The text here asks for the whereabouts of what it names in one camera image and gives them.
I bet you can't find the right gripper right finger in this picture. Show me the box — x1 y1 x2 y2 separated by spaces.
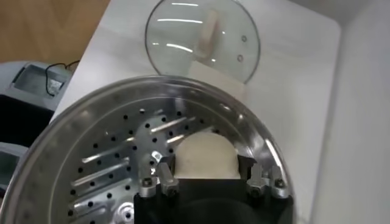
239 155 290 199

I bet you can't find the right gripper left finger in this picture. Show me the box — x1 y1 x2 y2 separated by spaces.
138 155 180 198

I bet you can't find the white steamed baozi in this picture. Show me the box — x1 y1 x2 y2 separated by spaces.
173 131 241 180

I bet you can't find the round glass pot lid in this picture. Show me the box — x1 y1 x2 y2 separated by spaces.
144 0 262 85

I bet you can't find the perforated steel steamer basket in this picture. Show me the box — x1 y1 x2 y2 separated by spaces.
0 75 295 224

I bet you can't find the grey robot torso housing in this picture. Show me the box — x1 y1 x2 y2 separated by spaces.
0 60 80 195

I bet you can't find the thin black torso cable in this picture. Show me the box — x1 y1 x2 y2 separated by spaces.
44 60 80 97

